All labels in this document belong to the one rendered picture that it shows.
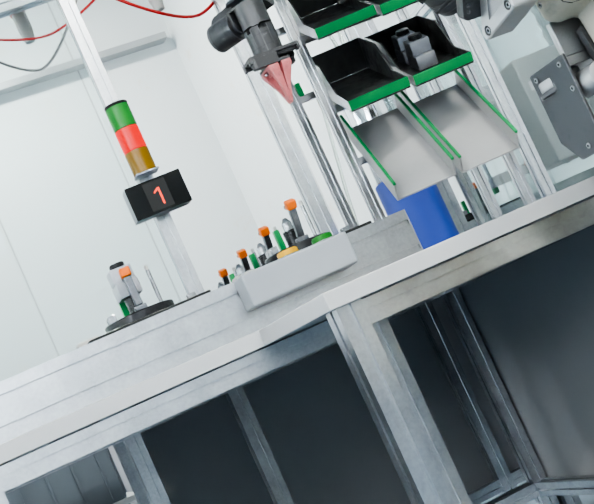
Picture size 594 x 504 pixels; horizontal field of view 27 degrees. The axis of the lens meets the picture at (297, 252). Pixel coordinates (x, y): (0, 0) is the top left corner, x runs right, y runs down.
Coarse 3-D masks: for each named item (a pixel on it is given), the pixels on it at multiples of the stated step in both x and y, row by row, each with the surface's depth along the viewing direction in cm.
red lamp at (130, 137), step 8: (128, 128) 254; (136, 128) 255; (120, 136) 254; (128, 136) 254; (136, 136) 254; (120, 144) 255; (128, 144) 254; (136, 144) 254; (144, 144) 255; (128, 152) 254
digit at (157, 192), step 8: (144, 184) 252; (152, 184) 253; (160, 184) 253; (152, 192) 252; (160, 192) 253; (168, 192) 253; (152, 200) 252; (160, 200) 252; (168, 200) 253; (152, 208) 252; (160, 208) 252
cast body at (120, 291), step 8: (120, 264) 237; (128, 264) 237; (112, 272) 236; (112, 280) 236; (120, 280) 236; (136, 280) 236; (112, 288) 239; (120, 288) 235; (120, 296) 235; (128, 296) 235
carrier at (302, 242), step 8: (304, 208) 252; (288, 224) 247; (312, 224) 252; (272, 232) 251; (288, 232) 246; (312, 232) 252; (280, 240) 251; (288, 240) 246; (296, 240) 242; (304, 240) 240; (272, 248) 243; (280, 248) 251; (272, 256) 242; (232, 280) 254
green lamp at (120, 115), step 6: (126, 102) 256; (108, 108) 255; (114, 108) 254; (120, 108) 254; (126, 108) 255; (108, 114) 255; (114, 114) 254; (120, 114) 254; (126, 114) 255; (132, 114) 256; (114, 120) 254; (120, 120) 254; (126, 120) 254; (132, 120) 255; (114, 126) 255; (120, 126) 254; (114, 132) 256
